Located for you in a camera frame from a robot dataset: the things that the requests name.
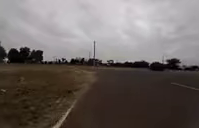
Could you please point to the dry brown grass ground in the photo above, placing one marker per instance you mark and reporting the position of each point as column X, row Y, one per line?
column 27, row 90

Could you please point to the grey asphalt road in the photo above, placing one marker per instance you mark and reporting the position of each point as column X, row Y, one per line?
column 133, row 100

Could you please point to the clump of dark trees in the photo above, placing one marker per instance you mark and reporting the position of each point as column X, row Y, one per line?
column 18, row 56

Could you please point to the tall thin pole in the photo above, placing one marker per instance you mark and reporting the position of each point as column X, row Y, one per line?
column 94, row 53

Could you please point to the distant row of trees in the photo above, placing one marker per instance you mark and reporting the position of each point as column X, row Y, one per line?
column 140, row 64

